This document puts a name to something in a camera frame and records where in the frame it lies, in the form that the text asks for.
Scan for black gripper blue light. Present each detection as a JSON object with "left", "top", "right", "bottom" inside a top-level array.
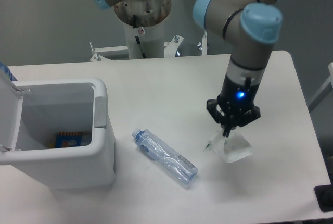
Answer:
[{"left": 206, "top": 75, "right": 261, "bottom": 137}]

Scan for white plastic wrapper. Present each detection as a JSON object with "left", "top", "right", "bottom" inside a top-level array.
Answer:
[{"left": 204, "top": 128, "right": 253, "bottom": 163}]

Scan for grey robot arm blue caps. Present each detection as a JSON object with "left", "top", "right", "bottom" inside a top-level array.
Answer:
[{"left": 93, "top": 0, "right": 283, "bottom": 137}]

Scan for white plastic trash can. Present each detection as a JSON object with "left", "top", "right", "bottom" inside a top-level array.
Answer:
[{"left": 1, "top": 76, "right": 115, "bottom": 189}]

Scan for clear crushed plastic bottle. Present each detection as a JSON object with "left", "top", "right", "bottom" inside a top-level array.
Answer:
[{"left": 132, "top": 129, "right": 198, "bottom": 186}]

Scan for black clamp at table edge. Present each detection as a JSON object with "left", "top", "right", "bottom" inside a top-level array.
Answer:
[{"left": 314, "top": 184, "right": 332, "bottom": 213}]

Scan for blue orange snack packet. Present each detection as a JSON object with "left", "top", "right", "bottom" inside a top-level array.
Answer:
[{"left": 50, "top": 132, "right": 92, "bottom": 148}]

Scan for blue object behind lid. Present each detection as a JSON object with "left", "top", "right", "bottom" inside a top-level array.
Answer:
[{"left": 0, "top": 63, "right": 17, "bottom": 81}]

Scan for white frame at right edge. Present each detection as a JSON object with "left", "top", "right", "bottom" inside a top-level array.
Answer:
[{"left": 308, "top": 63, "right": 332, "bottom": 112}]

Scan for black cable on pedestal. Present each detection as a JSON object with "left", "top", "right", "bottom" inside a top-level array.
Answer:
[{"left": 132, "top": 14, "right": 147, "bottom": 59}]

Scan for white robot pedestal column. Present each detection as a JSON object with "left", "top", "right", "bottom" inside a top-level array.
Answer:
[{"left": 114, "top": 0, "right": 172, "bottom": 45}]

